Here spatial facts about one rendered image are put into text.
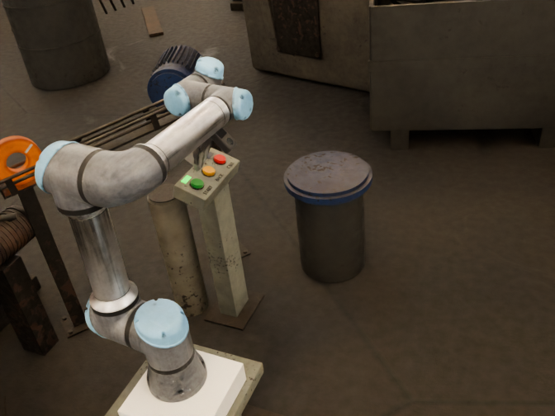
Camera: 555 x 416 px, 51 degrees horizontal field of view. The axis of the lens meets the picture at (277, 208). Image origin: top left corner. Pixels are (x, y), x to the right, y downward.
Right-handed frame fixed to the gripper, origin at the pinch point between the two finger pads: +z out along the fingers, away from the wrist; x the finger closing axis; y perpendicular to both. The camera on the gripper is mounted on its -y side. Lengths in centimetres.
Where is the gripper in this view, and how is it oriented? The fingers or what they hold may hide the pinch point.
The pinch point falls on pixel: (200, 168)
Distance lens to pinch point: 177.9
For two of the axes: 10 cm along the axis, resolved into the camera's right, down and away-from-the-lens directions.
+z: -2.2, 7.1, 6.7
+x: -3.9, 5.6, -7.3
